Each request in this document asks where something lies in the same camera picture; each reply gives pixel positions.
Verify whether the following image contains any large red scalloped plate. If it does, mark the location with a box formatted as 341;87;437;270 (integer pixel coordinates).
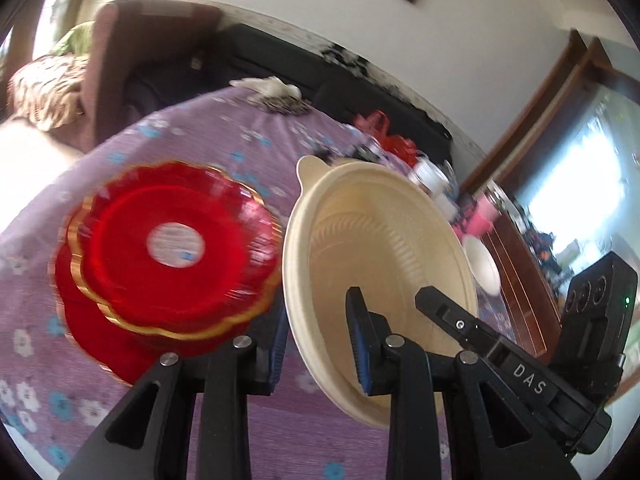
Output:
48;238;252;388

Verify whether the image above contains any patterned blanket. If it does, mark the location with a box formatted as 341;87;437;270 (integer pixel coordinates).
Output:
8;54;89;132

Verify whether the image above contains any black sofa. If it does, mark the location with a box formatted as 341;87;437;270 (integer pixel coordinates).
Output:
122;24;452;165

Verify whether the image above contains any leopard print cloth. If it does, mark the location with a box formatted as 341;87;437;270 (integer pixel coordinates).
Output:
247;96;311;116

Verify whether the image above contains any red plastic bag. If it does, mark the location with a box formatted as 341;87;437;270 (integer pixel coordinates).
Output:
352;110;418;167

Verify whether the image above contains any purple floral tablecloth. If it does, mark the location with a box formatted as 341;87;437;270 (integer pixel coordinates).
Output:
1;87;520;479

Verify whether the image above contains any pink knitted jar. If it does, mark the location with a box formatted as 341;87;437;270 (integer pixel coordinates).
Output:
451;193;502;240

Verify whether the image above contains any white cloth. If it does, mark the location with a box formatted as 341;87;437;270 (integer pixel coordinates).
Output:
229;76;302;99

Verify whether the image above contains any maroon armchair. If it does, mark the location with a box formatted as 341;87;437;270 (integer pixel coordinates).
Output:
78;0;222;153

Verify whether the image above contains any small red scalloped plate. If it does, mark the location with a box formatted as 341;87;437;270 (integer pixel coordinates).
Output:
66;160;282;341

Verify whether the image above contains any cream ribbed plastic bowl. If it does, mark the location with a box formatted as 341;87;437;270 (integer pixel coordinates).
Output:
282;156;478;428

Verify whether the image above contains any white plastic jar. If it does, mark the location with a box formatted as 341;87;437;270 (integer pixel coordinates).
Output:
408;156;449;197

